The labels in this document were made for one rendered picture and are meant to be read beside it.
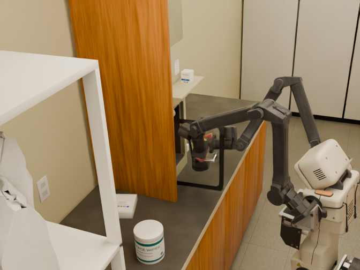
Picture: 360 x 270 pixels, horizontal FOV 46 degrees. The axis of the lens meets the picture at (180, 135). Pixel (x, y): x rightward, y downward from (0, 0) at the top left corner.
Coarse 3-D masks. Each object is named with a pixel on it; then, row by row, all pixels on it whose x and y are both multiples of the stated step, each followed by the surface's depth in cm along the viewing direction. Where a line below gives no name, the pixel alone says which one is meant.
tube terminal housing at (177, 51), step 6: (180, 42) 224; (174, 48) 218; (180, 48) 225; (174, 54) 219; (180, 54) 227; (174, 60) 220; (180, 60) 228; (174, 66) 222; (180, 66) 229; (174, 72) 223; (180, 72) 230; (174, 78) 224; (180, 78) 232; (180, 102) 237; (174, 108) 230; (180, 108) 246; (180, 114) 247
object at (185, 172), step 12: (180, 120) 214; (192, 120) 213; (204, 132) 213; (216, 132) 211; (180, 144) 221; (216, 144) 214; (180, 156) 224; (180, 168) 228; (192, 168) 225; (204, 168) 223; (216, 168) 221; (180, 180) 231; (192, 180) 229; (204, 180) 227; (216, 180) 224
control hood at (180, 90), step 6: (198, 78) 230; (174, 84) 224; (180, 84) 224; (186, 84) 223; (192, 84) 223; (174, 90) 217; (180, 90) 216; (186, 90) 216; (174, 96) 209; (180, 96) 209; (174, 102) 209
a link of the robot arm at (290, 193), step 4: (284, 188) 180; (288, 188) 181; (292, 188) 180; (284, 192) 179; (288, 192) 178; (292, 192) 179; (296, 192) 180; (284, 196) 178; (288, 196) 177; (292, 196) 178; (284, 200) 179; (288, 200) 178
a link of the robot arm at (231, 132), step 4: (224, 128) 226; (228, 128) 225; (232, 128) 225; (224, 132) 227; (228, 132) 226; (232, 132) 226; (236, 132) 228; (224, 136) 227; (228, 136) 226; (232, 136) 226; (236, 136) 228; (236, 140) 228; (232, 144) 224; (236, 144) 223; (240, 144) 222; (232, 148) 225; (236, 148) 223; (240, 148) 222
